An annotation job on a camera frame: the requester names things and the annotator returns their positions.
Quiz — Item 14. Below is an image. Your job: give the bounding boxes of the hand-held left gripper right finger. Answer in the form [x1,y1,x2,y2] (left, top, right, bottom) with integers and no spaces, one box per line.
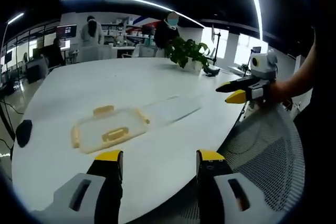
[195,148,266,224]

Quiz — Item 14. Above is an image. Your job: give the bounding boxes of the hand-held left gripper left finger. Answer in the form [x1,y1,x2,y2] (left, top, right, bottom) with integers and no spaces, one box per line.
[31,150,124,224]

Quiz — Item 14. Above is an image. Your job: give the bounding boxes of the clear lid with yellow buckles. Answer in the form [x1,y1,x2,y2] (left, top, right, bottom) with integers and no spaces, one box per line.
[70,104,151,155]

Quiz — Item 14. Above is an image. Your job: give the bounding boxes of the clear plastic container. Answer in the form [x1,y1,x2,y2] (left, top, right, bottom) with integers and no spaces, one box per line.
[135,95,203,129]

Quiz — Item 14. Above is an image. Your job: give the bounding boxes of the person's right hand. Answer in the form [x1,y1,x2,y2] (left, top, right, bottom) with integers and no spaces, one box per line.
[258,80,292,111]

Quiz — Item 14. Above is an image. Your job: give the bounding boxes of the small black object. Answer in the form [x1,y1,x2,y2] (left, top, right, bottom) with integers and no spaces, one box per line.
[203,66,221,78]

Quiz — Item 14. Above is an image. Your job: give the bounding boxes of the grey mesh office chair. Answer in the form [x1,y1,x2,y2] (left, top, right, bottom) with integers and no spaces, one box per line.
[219,102,307,218]

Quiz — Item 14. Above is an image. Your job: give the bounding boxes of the green potted plant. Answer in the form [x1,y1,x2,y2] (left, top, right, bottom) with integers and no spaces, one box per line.
[164,37,211,72]

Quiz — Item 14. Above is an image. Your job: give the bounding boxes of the black oval object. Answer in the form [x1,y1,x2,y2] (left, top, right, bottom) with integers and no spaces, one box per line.
[15,119,33,148]

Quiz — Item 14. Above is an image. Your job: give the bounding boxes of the short ceiling light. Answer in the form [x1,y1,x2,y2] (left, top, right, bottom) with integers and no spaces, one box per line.
[7,12,25,25]

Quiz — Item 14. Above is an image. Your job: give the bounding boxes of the black floor cables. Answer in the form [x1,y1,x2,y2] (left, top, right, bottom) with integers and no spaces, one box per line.
[0,97,17,154]

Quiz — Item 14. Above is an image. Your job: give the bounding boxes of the dark wall monitor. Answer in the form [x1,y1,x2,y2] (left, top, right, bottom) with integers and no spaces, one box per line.
[56,24,78,39]

